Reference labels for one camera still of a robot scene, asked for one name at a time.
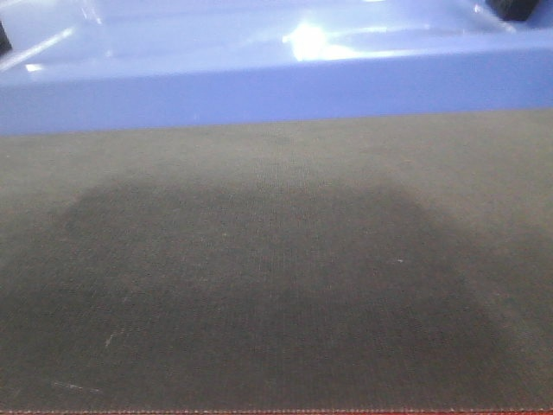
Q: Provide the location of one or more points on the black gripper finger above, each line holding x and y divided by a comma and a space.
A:
512, 10
5, 45

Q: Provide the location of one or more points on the blue plastic tray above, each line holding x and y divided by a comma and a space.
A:
110, 65

